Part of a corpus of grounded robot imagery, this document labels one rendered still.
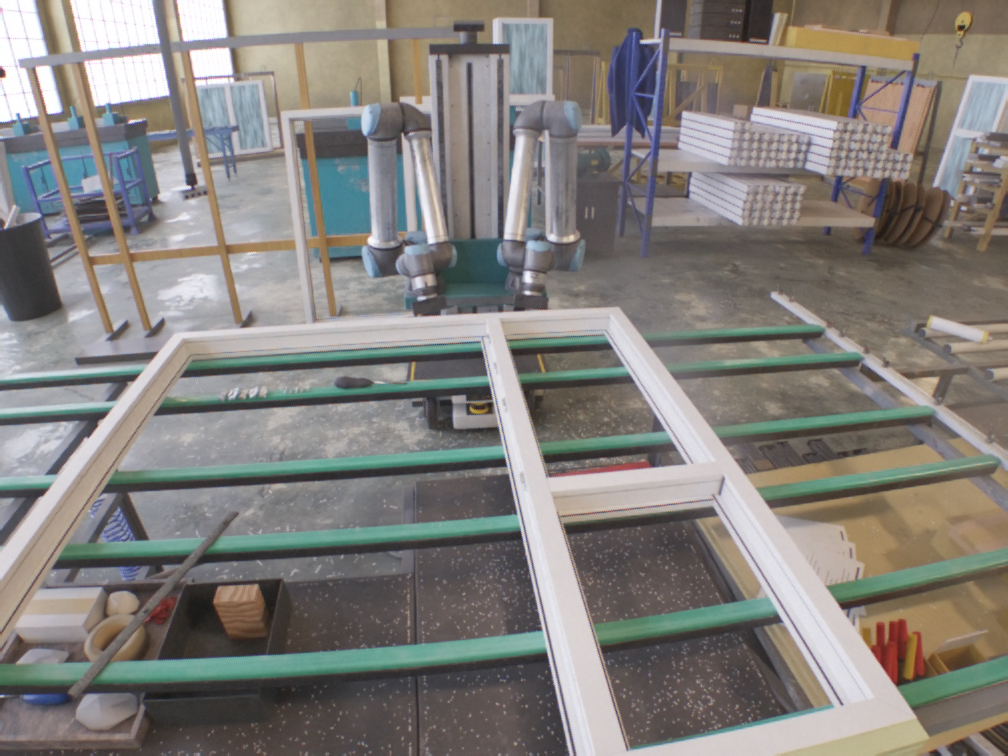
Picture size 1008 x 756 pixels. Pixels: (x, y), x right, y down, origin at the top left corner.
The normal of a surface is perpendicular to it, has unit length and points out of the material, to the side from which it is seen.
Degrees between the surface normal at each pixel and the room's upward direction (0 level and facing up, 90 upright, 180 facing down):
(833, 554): 0
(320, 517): 0
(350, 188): 90
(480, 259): 90
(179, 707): 90
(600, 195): 90
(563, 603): 0
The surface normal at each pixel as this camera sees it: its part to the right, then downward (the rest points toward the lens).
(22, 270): 0.75, 0.39
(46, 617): 0.00, -0.87
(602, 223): 0.14, 0.50
